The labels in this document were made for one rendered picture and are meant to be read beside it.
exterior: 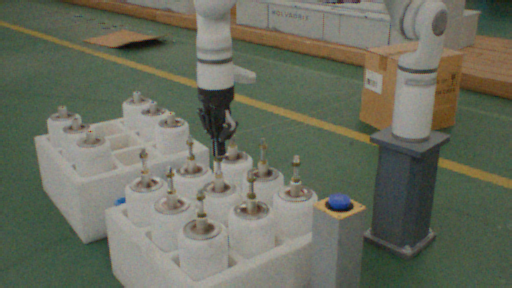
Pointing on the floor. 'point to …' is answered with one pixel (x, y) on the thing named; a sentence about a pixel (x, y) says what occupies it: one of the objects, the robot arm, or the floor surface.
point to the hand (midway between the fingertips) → (218, 147)
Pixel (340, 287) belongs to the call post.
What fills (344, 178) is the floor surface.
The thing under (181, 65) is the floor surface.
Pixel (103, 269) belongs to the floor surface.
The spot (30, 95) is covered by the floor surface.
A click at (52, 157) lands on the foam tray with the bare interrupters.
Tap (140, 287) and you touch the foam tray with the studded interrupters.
